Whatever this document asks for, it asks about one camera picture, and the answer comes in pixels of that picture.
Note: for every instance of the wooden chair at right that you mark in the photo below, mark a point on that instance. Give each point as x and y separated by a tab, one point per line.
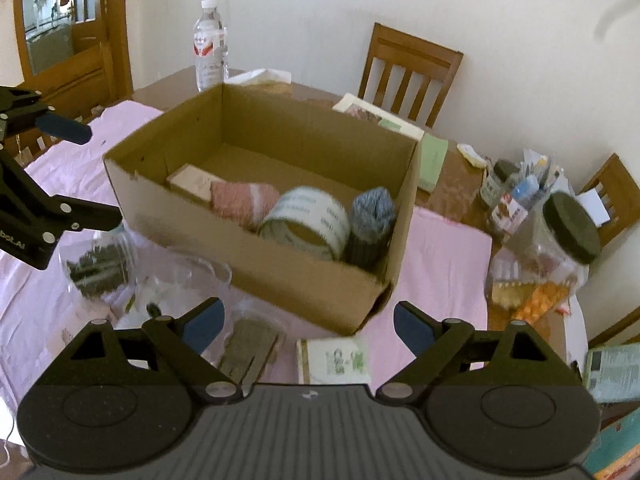
620	194

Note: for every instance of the pink small carton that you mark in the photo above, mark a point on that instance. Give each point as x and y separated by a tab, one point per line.
193	183

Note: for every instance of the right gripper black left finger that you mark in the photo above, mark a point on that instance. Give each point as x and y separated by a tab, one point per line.
181	342

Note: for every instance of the orange pill blister pack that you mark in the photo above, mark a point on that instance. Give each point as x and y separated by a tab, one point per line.
543	298

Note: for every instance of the small green print pack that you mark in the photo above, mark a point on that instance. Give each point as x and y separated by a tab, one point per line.
332	361

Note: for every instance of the teal printed package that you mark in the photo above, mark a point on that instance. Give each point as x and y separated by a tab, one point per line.
612	373

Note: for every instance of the green paper booklet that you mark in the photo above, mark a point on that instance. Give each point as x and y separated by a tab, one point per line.
433	155

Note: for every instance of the clear jar brown cookies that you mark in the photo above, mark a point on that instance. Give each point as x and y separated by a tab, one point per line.
251	341

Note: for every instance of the blue grey knitted roll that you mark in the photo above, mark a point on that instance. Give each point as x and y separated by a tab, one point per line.
372	218

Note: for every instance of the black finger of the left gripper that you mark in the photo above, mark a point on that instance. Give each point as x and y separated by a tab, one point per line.
60	127
73	214

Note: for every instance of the pink table cloth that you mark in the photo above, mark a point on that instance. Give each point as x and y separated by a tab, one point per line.
435	263

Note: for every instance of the clear jar dark leaves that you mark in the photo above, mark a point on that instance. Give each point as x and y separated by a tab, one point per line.
103	268

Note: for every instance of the red label jar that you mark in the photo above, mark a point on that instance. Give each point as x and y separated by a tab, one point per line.
508	215

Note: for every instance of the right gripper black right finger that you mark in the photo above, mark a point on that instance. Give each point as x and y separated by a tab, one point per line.
434	346

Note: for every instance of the wooden chair at wall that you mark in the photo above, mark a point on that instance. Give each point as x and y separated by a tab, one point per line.
416	58

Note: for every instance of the clear plastic blender cup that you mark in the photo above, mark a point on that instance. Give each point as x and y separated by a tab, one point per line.
172	282

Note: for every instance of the pink knitted roll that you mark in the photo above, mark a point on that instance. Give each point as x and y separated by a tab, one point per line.
246	204

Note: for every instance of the brown cardboard box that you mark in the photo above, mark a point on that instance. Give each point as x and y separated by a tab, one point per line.
242	134

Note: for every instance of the large jar black lid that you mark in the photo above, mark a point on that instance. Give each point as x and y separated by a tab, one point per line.
560	242

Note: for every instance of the white tape roll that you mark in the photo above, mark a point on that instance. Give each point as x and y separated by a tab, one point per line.
310	220

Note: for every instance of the clear water bottle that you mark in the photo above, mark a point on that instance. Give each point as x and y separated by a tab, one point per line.
210	46

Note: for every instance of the wooden door with glass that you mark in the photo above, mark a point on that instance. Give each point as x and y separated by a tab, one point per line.
74	52

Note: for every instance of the small dark lid jar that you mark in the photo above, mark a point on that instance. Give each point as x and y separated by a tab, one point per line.
497	181

